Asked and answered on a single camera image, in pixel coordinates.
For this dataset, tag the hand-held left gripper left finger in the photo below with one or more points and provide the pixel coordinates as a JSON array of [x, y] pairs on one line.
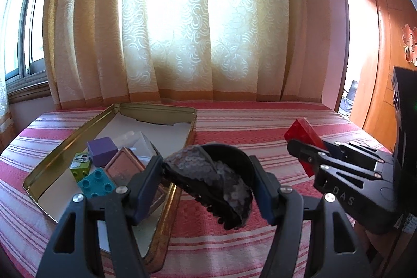
[[150, 190]]

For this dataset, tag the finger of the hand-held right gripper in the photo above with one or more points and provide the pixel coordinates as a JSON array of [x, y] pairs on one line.
[[335, 147], [309, 152]]

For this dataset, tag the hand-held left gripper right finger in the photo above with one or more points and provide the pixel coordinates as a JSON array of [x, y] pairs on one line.
[[265, 193]]

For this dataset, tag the red building block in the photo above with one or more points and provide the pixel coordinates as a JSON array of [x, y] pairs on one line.
[[303, 133]]

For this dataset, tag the copper rectangular box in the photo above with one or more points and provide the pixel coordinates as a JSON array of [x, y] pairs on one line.
[[122, 169]]

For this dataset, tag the clear plastic box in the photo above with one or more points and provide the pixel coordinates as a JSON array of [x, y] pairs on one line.
[[136, 143]]

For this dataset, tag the teal building block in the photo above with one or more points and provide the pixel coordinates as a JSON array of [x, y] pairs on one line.
[[97, 183]]

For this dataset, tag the black sequin hair clip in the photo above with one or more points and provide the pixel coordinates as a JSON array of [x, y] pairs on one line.
[[208, 173]]

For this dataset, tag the purple box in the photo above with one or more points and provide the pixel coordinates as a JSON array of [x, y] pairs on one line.
[[102, 149]]

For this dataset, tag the green building block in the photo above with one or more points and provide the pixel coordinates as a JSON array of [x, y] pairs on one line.
[[81, 167]]

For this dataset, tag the person's right forearm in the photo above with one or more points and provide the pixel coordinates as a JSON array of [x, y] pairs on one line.
[[378, 245]]

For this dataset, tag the pink striped bedspread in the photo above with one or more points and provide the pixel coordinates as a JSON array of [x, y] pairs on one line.
[[244, 125]]

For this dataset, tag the white paper liner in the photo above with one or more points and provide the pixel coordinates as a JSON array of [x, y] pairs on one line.
[[110, 126]]

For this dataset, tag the wooden door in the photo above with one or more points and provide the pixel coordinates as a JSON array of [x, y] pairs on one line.
[[387, 53]]

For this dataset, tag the cream patterned curtain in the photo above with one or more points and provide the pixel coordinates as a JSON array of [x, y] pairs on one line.
[[195, 20]]

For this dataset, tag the window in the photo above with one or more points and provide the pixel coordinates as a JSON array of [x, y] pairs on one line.
[[32, 37]]

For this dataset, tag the floral wall decoration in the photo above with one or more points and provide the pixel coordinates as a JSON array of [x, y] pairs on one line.
[[409, 37]]

